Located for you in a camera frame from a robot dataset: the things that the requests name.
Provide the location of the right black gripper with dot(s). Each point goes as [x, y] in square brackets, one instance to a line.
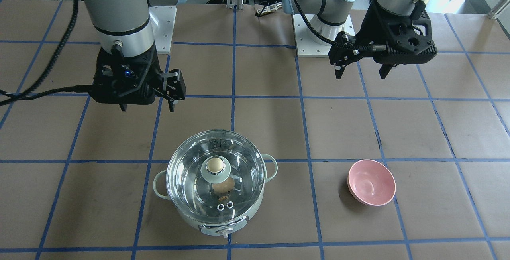
[155, 69]

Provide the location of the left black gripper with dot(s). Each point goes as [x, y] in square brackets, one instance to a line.
[371, 28]

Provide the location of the glass pot lid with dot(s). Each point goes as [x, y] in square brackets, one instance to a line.
[215, 174]

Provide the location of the brown egg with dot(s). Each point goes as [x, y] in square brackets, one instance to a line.
[224, 187]

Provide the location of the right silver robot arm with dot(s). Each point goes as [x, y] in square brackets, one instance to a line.
[132, 34]

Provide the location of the pink bowl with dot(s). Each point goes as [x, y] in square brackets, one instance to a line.
[371, 183]

